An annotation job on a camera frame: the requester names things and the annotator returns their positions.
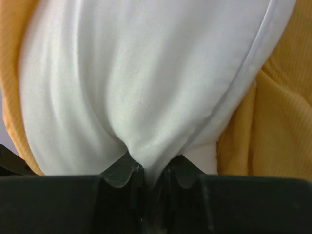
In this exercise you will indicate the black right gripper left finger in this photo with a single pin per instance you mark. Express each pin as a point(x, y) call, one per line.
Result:
point(123, 197)

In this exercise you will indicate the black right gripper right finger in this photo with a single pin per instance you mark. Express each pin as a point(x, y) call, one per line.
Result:
point(184, 208)

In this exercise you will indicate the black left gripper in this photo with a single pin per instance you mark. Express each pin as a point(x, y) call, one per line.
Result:
point(13, 165)

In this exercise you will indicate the white pillow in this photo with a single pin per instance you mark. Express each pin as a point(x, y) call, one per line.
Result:
point(152, 78)

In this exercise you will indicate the blue and orange pillowcase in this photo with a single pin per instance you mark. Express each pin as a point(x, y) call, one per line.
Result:
point(269, 132)

